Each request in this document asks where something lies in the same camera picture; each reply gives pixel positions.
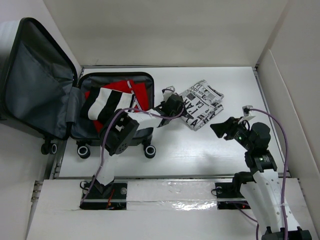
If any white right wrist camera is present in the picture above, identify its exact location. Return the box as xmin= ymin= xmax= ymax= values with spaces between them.
xmin=240 ymin=105 xmax=255 ymax=123

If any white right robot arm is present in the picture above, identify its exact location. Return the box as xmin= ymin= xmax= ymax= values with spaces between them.
xmin=210 ymin=117 xmax=312 ymax=240

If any red striped-trim garment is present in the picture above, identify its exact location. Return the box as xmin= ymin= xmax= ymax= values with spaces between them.
xmin=92 ymin=79 xmax=151 ymax=133

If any black white striped garment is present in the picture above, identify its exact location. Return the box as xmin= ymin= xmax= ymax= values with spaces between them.
xmin=80 ymin=87 xmax=135 ymax=124

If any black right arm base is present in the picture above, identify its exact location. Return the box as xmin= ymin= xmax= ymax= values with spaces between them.
xmin=211 ymin=182 xmax=251 ymax=210

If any black white space suitcase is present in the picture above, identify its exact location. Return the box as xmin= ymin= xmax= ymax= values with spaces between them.
xmin=0 ymin=17 xmax=155 ymax=159

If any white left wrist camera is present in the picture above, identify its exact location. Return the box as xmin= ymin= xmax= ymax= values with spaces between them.
xmin=161 ymin=85 xmax=176 ymax=102

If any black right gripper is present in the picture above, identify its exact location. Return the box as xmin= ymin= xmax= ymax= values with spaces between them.
xmin=209 ymin=116 xmax=254 ymax=151

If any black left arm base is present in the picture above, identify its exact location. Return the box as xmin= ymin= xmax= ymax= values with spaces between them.
xmin=79 ymin=182 xmax=128 ymax=211

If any newspaper print garment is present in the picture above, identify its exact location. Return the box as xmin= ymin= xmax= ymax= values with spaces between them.
xmin=180 ymin=79 xmax=224 ymax=131

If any aluminium mounting rail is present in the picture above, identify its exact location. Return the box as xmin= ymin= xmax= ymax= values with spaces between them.
xmin=84 ymin=195 xmax=246 ymax=203

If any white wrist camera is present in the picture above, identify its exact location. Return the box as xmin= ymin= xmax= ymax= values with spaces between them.
xmin=161 ymin=85 xmax=176 ymax=102
xmin=240 ymin=105 xmax=255 ymax=123

